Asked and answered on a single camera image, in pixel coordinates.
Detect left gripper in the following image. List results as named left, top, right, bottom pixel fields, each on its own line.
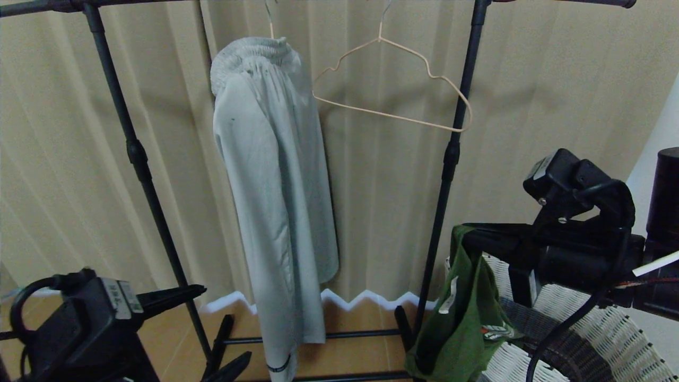
left=80, top=284, right=254, bottom=382

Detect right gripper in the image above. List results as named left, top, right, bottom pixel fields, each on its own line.
left=507, top=223, right=647, bottom=308

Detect green garment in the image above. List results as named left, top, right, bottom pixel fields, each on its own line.
left=404, top=225, right=524, bottom=382

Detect pale grey shorts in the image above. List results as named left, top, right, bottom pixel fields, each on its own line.
left=210, top=36, right=341, bottom=382

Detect pink clothes hanger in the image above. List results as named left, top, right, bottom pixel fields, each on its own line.
left=264, top=0, right=277, bottom=40
left=311, top=0, right=473, bottom=134

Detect white laundry basket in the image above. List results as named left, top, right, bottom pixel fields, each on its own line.
left=445, top=254, right=678, bottom=382

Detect black clothes rack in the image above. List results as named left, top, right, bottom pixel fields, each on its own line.
left=0, top=0, right=637, bottom=382

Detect beige curtain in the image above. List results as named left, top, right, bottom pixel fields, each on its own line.
left=0, top=0, right=679, bottom=319

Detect black cable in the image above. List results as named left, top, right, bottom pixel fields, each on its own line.
left=525, top=179, right=637, bottom=382
left=10, top=268, right=97, bottom=341

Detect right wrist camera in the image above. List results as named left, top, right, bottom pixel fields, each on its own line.
left=523, top=148, right=636, bottom=234

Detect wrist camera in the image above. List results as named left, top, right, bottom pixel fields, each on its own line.
left=24, top=275, right=145, bottom=372
left=523, top=148, right=636, bottom=234

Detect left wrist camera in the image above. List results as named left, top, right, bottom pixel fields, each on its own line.
left=24, top=275, right=145, bottom=372

